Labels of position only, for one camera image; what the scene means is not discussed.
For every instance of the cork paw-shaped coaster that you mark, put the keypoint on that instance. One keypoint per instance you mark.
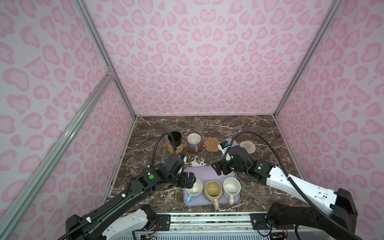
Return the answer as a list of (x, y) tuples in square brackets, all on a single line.
[(212, 145)]

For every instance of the blue-grey woven round coaster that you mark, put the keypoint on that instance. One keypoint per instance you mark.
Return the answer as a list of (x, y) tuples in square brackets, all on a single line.
[(232, 143)]

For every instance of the black mug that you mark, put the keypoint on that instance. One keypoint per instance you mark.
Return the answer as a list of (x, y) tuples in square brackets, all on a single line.
[(175, 139)]

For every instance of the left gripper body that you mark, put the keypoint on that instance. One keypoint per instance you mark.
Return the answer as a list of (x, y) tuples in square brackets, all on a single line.
[(182, 180)]

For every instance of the woven rattan round coaster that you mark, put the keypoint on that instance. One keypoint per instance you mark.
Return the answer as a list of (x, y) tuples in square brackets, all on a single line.
[(178, 150)]

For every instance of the yellow beige mug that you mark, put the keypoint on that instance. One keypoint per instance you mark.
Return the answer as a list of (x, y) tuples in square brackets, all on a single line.
[(213, 193)]

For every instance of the beige speckled woven coaster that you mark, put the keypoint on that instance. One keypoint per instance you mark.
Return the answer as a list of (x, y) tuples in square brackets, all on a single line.
[(248, 146)]

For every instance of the aluminium front rail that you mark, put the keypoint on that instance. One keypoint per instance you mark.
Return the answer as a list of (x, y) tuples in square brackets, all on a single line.
[(221, 226)]

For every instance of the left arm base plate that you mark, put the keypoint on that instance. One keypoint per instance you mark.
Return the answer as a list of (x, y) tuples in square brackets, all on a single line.
[(161, 222)]

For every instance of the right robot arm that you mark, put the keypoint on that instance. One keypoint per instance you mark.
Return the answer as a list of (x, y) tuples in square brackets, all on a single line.
[(333, 212)]

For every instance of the lavender serving tray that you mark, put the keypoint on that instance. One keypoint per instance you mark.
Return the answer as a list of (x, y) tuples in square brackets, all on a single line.
[(205, 174)]

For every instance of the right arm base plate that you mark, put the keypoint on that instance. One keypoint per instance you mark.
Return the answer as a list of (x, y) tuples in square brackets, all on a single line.
[(259, 222)]

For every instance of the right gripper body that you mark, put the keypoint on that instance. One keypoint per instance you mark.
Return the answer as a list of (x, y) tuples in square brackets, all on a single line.
[(226, 167)]

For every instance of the brown wooden round coaster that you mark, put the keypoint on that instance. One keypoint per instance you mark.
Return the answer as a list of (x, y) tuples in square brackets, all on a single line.
[(195, 151)]

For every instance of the aluminium frame diagonal beam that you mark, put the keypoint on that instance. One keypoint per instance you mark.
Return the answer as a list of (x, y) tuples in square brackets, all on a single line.
[(21, 204)]

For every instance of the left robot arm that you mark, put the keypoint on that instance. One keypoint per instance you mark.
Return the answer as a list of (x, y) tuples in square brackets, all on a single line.
[(107, 221)]

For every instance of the white mug lavender outside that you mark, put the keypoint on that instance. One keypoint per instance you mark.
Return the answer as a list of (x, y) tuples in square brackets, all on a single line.
[(194, 141)]

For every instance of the white mug blue handle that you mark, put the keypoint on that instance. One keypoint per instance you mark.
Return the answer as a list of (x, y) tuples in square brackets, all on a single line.
[(194, 192)]

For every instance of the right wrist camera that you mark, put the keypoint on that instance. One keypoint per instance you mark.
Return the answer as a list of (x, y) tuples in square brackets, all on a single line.
[(224, 145)]

